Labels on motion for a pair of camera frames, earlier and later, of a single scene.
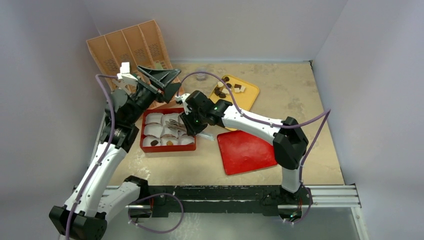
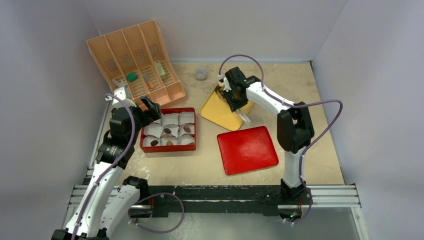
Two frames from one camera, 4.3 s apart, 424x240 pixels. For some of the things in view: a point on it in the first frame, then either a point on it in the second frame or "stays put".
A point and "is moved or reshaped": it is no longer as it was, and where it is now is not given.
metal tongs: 173,124 is moved or reshaped
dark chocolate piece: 154,142 stays put
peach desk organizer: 140,45 stays put
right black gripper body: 191,122 → 234,97
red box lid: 241,152 stays put
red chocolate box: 155,136 stays put
